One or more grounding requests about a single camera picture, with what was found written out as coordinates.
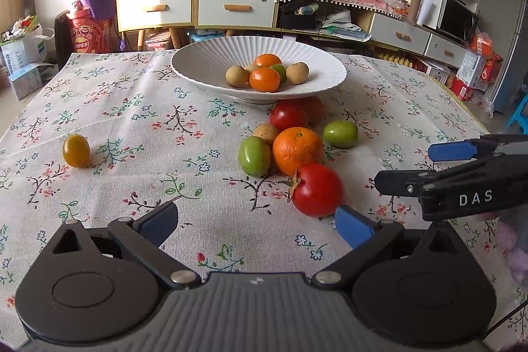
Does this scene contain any white paper roll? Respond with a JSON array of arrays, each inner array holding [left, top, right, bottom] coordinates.
[[416, 0, 435, 27]]

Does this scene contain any white ribbed plate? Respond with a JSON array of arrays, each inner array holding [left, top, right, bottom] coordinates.
[[171, 36, 347, 104]]

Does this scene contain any white paper bag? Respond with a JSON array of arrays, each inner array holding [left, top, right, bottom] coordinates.
[[0, 16, 55, 74]]

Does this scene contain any cardboard tube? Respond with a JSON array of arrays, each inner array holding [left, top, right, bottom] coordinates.
[[408, 0, 425, 23]]

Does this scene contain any black bag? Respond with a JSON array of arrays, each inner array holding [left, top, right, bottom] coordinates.
[[280, 0, 324, 31]]

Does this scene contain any blue plastic stool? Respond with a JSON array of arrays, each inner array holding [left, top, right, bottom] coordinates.
[[505, 92, 528, 134]]

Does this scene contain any white low cabinet drawer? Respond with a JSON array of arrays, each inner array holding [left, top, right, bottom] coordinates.
[[425, 34, 468, 68], [370, 13, 432, 55]]

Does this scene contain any pink storage box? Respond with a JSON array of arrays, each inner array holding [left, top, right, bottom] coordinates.
[[146, 30, 182, 51]]

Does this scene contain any clear bin with blue lid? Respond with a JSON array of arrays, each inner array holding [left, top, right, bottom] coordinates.
[[187, 28, 227, 45]]

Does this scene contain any floral tablecloth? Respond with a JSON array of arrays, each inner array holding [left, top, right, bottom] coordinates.
[[0, 49, 528, 350]]

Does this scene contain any white printed box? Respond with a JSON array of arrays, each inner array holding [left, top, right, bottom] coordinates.
[[456, 49, 489, 91]]

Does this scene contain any red gift box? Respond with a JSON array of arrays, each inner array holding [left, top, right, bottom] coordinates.
[[447, 78, 475, 101]]

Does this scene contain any orange snack packet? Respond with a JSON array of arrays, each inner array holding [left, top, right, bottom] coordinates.
[[470, 31, 496, 56]]

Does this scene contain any oval orange cherry tomato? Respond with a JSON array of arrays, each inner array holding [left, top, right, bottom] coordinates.
[[248, 67, 281, 93]]

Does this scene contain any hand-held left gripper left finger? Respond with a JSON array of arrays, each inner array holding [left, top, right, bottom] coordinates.
[[46, 201, 202, 289]]

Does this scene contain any large orange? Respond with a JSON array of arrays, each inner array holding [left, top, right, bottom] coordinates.
[[272, 127, 324, 176]]

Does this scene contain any grey refrigerator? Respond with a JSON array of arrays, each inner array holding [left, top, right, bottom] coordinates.
[[480, 0, 528, 117]]

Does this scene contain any light blue tissue box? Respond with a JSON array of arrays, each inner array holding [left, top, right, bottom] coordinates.
[[9, 63, 56, 101]]

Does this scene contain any red round drum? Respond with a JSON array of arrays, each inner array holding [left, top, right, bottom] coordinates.
[[68, 6, 118, 53]]

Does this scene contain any round orange cherry tomato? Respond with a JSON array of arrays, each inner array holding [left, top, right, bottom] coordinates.
[[253, 53, 283, 69]]

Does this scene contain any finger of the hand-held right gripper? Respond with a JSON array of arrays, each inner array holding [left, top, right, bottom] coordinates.
[[375, 170, 444, 196], [429, 134, 528, 162]]

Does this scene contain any white patterned box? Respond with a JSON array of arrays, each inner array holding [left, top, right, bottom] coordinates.
[[416, 61, 452, 86]]

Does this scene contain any stack of folded papers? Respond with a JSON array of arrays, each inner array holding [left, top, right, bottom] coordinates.
[[322, 12, 372, 41]]

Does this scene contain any white microwave oven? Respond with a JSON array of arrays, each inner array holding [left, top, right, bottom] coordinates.
[[425, 0, 481, 44]]

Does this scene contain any yellow egg tray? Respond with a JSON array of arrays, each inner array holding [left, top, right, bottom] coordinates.
[[375, 52, 413, 68]]

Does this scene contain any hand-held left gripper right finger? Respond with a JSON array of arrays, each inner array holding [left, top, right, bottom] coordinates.
[[311, 206, 469, 287]]

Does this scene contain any large red tomato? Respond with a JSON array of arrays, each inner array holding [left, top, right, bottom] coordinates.
[[289, 164, 344, 217]]

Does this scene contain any low wooden cabinet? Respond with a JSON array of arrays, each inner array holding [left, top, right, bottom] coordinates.
[[357, 8, 469, 70]]

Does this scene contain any yellow-green cherry tomato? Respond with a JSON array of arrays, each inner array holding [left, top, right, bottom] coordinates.
[[62, 134, 91, 169]]

